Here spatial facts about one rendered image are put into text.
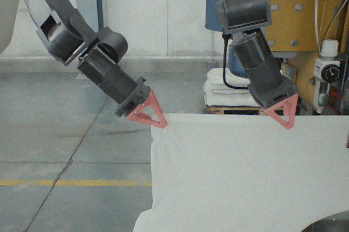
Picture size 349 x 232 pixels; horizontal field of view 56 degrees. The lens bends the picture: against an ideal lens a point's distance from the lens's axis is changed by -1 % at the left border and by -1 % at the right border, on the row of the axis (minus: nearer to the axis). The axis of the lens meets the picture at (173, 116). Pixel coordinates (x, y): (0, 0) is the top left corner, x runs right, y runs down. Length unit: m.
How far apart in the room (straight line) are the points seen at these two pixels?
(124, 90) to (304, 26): 0.48
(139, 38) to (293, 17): 4.92
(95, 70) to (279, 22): 0.47
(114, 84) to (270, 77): 0.28
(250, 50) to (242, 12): 0.07
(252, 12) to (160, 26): 5.09
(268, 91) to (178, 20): 5.05
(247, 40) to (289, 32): 0.30
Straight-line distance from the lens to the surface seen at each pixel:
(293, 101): 0.64
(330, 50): 0.74
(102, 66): 0.62
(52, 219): 2.24
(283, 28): 0.87
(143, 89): 0.62
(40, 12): 0.65
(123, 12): 5.69
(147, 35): 5.68
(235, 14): 0.58
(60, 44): 0.63
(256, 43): 0.59
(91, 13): 5.33
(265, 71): 0.61
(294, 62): 1.06
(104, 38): 0.68
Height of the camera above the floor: 1.31
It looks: 21 degrees down
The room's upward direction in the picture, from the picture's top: straight up
